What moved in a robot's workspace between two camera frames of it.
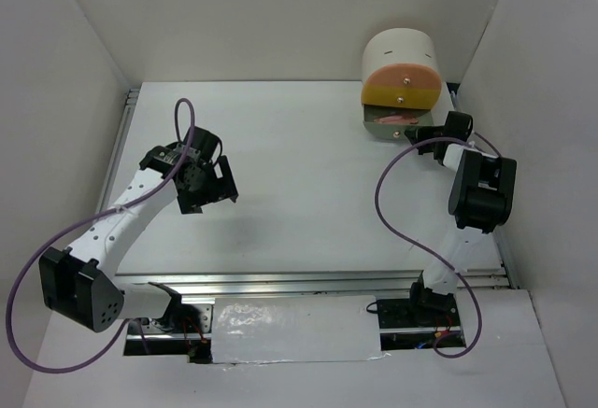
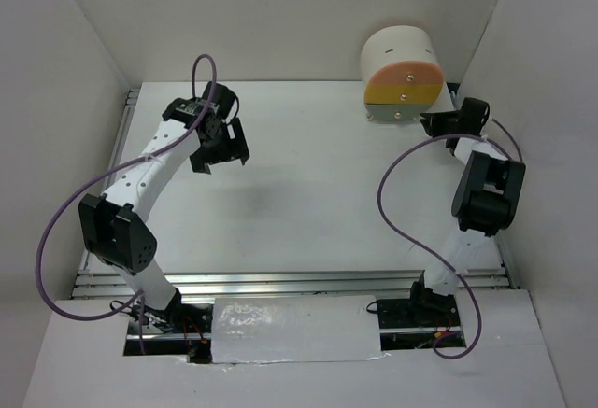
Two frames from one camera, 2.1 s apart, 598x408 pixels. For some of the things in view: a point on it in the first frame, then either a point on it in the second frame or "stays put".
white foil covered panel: x=274 y=329 stays put
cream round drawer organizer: x=391 y=46 stays put
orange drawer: x=405 y=75 stays put
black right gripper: x=421 y=133 to x=433 y=125
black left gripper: x=222 y=188 to x=234 y=148
